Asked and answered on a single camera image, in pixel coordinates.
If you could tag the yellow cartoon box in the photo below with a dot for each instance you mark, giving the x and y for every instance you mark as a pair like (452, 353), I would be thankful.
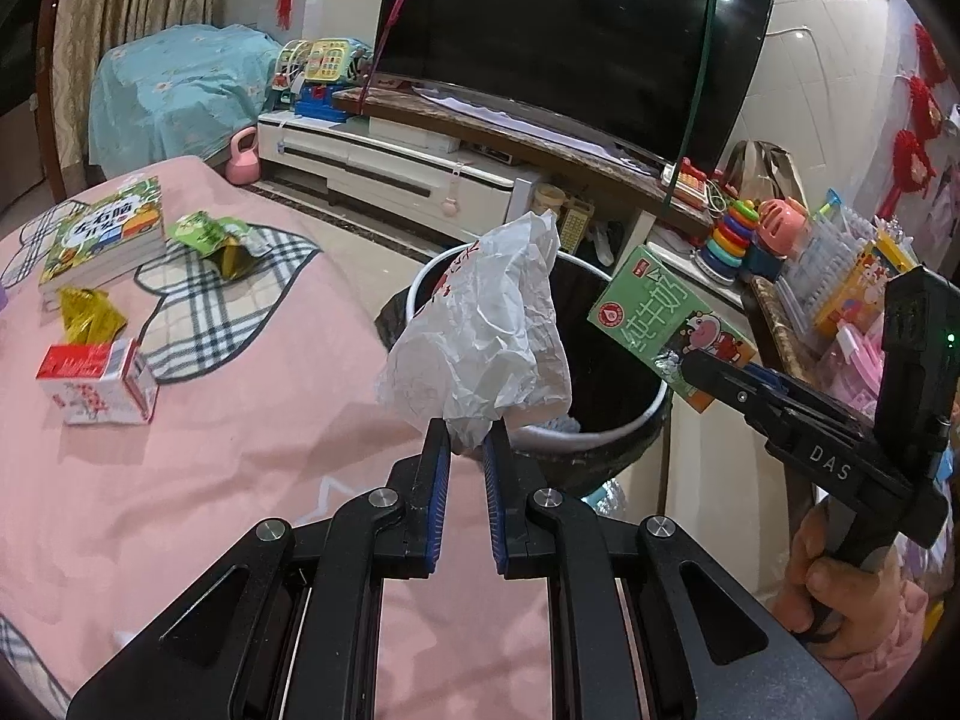
(874, 277)

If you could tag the white-rimmed trash can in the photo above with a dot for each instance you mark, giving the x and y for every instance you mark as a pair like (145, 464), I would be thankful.
(607, 360)

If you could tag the gold foil wrapper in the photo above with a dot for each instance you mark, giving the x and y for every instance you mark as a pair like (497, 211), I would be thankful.
(90, 315)

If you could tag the green milk carton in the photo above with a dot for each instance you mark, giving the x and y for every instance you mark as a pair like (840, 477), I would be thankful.
(652, 307)

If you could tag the toy cash register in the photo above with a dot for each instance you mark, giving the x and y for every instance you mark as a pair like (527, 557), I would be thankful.
(326, 67)

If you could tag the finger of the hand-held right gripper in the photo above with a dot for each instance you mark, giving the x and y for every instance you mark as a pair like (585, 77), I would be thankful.
(810, 450)

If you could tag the green snack wrapper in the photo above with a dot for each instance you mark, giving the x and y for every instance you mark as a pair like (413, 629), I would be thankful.
(202, 232)

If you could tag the pink pig toy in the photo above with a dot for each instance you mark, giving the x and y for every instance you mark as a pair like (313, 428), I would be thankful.
(784, 225)

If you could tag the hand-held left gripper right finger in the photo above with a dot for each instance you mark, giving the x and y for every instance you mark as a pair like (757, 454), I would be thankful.
(495, 495)

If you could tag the red toy phone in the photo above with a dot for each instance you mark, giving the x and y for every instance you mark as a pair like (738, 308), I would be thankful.
(690, 178)

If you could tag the TV stand with wooden top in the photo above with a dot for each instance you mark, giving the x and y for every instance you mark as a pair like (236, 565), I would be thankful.
(375, 157)

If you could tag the pink kettlebell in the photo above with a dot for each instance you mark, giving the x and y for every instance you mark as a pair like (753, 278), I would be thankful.
(244, 165)

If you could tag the black television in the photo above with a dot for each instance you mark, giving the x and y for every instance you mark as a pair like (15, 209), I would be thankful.
(562, 30)

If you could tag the pink ribbon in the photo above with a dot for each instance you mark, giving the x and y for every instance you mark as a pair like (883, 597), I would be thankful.
(395, 15)

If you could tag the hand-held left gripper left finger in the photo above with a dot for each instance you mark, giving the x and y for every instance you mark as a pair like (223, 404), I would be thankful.
(439, 495)

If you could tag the red paper wall decoration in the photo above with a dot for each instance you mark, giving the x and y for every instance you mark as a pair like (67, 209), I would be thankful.
(930, 52)
(911, 161)
(922, 105)

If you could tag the green children's book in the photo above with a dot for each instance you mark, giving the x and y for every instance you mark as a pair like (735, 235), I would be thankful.
(105, 229)

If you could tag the white bag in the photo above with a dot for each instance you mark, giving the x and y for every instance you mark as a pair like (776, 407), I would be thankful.
(480, 330)

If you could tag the brown paper bag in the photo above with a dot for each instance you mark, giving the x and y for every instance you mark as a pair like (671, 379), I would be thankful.
(757, 165)

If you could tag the white plastic rack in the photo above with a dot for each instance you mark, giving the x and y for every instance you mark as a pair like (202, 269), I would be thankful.
(825, 262)

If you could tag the person's right hand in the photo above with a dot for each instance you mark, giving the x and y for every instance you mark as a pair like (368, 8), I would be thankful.
(847, 592)

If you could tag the red and white milk carton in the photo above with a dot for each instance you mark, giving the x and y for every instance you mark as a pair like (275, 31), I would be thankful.
(90, 390)

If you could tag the teal cloth-covered furniture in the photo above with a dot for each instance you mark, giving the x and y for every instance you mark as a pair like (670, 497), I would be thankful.
(180, 90)

